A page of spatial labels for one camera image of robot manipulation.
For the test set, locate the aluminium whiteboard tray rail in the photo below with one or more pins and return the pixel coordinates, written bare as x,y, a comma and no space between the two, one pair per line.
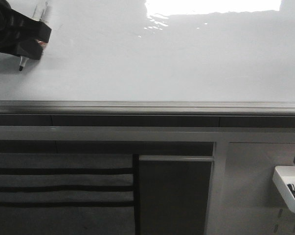
203,108

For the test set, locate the dark grey cabinet panel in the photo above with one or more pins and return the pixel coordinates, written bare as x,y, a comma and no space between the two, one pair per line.
174,194

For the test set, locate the white pegboard panel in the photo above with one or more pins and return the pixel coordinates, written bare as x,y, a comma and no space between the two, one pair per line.
252,204

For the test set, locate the white whiteboard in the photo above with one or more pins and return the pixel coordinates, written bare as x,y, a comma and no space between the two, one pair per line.
161,50

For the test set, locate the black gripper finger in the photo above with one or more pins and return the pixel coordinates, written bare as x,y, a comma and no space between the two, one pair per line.
9,43
16,27

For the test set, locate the black whiteboard marker with tape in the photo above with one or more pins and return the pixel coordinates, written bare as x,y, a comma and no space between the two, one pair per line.
22,63

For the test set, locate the grey fabric hanging organizer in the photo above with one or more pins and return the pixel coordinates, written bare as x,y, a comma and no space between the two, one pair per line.
68,194

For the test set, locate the white plastic wall tray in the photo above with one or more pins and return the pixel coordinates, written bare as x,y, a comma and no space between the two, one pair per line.
282,176

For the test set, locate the black capped marker in tray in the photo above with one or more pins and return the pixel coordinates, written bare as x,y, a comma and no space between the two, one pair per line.
291,187

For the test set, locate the grey horizontal shelf beam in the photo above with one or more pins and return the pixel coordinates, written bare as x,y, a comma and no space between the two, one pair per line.
189,134

